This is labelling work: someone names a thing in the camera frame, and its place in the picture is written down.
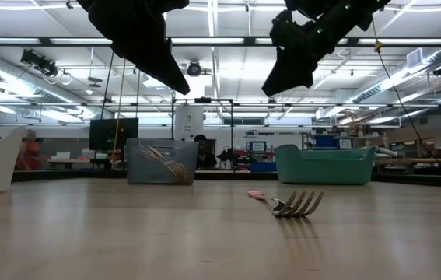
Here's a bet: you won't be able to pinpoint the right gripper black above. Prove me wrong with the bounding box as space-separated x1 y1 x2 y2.
261 10 334 97

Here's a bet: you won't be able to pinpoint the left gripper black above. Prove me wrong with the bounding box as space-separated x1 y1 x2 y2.
75 0 191 96

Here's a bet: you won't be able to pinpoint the wide blue storage bin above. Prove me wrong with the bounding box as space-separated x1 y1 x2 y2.
313 134 354 151

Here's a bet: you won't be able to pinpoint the small blue storage bin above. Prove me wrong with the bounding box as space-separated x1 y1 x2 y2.
247 139 268 155

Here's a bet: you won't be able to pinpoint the black monitor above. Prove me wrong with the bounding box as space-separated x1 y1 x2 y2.
89 117 140 152

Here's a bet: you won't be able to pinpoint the teal plastic bin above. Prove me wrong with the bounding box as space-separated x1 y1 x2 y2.
274 144 376 185

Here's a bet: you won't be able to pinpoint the person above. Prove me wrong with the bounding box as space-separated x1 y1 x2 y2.
192 134 218 170
15 130 48 171

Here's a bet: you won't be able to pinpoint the grey translucent plastic bin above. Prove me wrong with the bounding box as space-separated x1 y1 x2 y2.
125 138 200 186

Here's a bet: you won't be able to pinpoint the black ceiling camera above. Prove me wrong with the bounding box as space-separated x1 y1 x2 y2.
19 48 60 79
186 60 204 78

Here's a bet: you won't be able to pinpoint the black overhead frame beam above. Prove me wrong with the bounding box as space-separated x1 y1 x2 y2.
0 36 441 48

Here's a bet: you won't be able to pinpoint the black rectangular stand frame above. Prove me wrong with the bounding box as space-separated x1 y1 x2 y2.
171 96 235 151

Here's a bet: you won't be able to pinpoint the hanging black cable yellow tag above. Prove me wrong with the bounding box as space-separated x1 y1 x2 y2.
370 19 441 164

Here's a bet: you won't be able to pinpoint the orange-handled silver fork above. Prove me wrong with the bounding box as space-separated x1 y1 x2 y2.
247 189 325 218

